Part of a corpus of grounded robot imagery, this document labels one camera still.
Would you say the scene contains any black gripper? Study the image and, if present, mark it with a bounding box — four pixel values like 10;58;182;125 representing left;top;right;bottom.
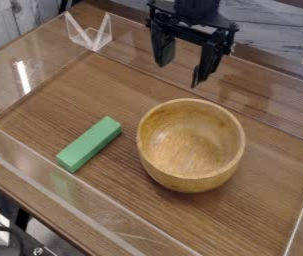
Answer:
147;0;239;88

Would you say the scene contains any brown wooden bowl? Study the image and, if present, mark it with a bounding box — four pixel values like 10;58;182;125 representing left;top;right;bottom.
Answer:
137;98;246;193

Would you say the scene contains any green rectangular block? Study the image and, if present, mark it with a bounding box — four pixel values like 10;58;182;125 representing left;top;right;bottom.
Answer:
56;116;122;173

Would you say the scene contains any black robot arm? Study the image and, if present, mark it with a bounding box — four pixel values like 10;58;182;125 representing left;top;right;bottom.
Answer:
146;0;239;88

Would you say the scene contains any black table leg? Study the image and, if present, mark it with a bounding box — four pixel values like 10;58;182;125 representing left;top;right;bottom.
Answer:
11;208;31;231

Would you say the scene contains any clear acrylic tray wall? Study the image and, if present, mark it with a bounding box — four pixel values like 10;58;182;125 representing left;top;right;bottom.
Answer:
0;4;303;256

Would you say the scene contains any black cable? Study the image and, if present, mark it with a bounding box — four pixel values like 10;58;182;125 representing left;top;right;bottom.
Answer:
0;225;27;256

